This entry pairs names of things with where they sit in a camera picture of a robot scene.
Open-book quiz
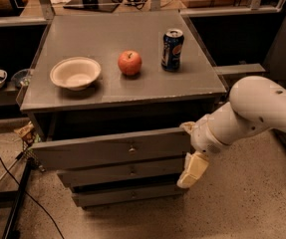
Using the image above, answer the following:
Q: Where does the grey drawer cabinet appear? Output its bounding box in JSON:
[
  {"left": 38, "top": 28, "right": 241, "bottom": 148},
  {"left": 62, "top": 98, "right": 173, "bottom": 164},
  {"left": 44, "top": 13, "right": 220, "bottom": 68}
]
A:
[{"left": 21, "top": 11, "right": 226, "bottom": 194}]

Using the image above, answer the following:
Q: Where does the white paper bowl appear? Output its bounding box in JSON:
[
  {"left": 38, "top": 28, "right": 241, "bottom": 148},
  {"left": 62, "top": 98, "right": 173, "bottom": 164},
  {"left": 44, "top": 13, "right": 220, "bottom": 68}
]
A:
[{"left": 50, "top": 57, "right": 102, "bottom": 91}]

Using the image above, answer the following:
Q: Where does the red apple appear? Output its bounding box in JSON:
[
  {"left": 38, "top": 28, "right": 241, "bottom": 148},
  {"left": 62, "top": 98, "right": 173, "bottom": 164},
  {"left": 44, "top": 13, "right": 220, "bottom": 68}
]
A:
[{"left": 118, "top": 50, "right": 143, "bottom": 76}]

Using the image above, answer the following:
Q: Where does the black floor cable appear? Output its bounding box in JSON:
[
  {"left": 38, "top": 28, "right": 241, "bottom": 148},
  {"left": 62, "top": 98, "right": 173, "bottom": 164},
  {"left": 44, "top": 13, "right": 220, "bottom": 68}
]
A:
[{"left": 0, "top": 132, "right": 66, "bottom": 239}]

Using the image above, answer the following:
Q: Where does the black stand leg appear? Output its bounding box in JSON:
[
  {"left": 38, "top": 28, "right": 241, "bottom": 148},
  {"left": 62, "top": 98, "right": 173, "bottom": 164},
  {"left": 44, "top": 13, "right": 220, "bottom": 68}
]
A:
[{"left": 2, "top": 161, "right": 32, "bottom": 239}]

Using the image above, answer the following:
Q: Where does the grey side shelf beam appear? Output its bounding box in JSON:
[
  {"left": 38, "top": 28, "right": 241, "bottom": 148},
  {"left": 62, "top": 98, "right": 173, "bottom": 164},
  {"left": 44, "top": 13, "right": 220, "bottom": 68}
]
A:
[{"left": 214, "top": 64, "right": 265, "bottom": 79}]

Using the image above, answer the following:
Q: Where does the grey drawer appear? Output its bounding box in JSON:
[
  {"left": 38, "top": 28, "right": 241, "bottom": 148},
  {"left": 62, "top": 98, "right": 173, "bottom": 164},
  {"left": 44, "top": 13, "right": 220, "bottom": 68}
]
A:
[
  {"left": 58, "top": 157, "right": 184, "bottom": 187},
  {"left": 72, "top": 183, "right": 186, "bottom": 207},
  {"left": 31, "top": 112, "right": 194, "bottom": 171}
]

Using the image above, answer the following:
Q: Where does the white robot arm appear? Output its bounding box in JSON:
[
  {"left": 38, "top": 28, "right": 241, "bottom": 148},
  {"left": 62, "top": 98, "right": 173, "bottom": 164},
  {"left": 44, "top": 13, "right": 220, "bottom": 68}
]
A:
[{"left": 177, "top": 76, "right": 286, "bottom": 189}]

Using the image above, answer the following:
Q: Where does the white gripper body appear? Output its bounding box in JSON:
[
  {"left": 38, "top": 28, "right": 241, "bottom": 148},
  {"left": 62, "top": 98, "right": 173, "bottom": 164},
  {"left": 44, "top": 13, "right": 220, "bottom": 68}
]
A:
[{"left": 190, "top": 115, "right": 229, "bottom": 154}]

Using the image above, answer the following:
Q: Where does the blue pepsi can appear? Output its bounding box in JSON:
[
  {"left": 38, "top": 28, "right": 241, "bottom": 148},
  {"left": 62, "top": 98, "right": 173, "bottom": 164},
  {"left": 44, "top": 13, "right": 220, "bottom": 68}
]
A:
[{"left": 161, "top": 29, "right": 184, "bottom": 72}]

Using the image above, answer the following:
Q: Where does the black monitor stand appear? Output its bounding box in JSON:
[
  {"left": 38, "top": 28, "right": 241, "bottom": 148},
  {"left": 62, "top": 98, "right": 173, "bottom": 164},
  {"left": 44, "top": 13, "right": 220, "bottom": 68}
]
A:
[{"left": 63, "top": 0, "right": 119, "bottom": 13}]

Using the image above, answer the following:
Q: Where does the snack bag on floor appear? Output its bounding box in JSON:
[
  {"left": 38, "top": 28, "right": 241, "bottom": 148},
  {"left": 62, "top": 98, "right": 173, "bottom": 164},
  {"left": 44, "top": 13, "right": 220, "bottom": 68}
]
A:
[{"left": 14, "top": 121, "right": 42, "bottom": 149}]

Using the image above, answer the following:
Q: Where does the grey middle drawer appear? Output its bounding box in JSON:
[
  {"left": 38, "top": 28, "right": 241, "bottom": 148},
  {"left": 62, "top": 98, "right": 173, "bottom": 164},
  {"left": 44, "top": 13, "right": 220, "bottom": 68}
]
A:
[{"left": 58, "top": 157, "right": 184, "bottom": 187}]

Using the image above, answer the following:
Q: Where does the clear glass bowl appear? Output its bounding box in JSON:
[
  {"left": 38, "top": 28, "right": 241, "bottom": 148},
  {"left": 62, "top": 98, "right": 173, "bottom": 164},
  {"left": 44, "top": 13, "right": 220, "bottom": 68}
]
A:
[{"left": 11, "top": 69, "right": 33, "bottom": 89}]

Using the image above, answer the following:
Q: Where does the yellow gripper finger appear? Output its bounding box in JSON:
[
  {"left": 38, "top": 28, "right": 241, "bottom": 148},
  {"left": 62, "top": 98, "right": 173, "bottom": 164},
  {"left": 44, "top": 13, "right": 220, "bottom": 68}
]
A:
[
  {"left": 176, "top": 151, "right": 209, "bottom": 189},
  {"left": 179, "top": 121, "right": 195, "bottom": 133}
]

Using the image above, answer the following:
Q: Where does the grey top drawer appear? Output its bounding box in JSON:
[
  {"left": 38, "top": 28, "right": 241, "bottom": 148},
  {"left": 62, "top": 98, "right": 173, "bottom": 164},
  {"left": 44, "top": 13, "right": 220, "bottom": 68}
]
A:
[{"left": 31, "top": 112, "right": 194, "bottom": 171}]

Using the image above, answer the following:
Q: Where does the grey bottom drawer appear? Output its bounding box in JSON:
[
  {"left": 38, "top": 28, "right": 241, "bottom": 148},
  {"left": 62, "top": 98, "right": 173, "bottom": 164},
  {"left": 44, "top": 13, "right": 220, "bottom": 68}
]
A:
[{"left": 72, "top": 183, "right": 186, "bottom": 207}]

